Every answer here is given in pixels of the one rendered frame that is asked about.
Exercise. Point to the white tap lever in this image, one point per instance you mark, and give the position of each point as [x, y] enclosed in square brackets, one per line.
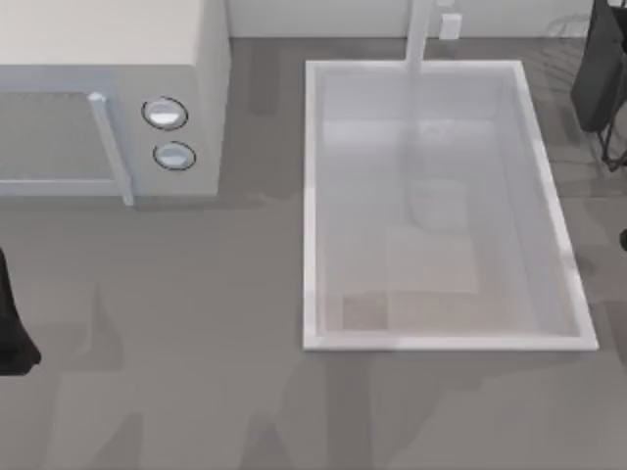
[449, 25]

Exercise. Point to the tall white tap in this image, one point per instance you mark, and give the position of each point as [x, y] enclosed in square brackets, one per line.
[417, 39]

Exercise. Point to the round silver microwave knob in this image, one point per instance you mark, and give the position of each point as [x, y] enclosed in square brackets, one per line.
[174, 155]
[164, 113]

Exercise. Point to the pale microwave oven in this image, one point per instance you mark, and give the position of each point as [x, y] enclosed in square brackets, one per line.
[206, 98]

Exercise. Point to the white sink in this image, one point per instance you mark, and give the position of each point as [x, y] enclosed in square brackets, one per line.
[431, 235]

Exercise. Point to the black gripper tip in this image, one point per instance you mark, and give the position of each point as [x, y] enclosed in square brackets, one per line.
[12, 323]

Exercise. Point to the microwave oven door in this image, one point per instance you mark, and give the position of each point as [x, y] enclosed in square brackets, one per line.
[44, 137]

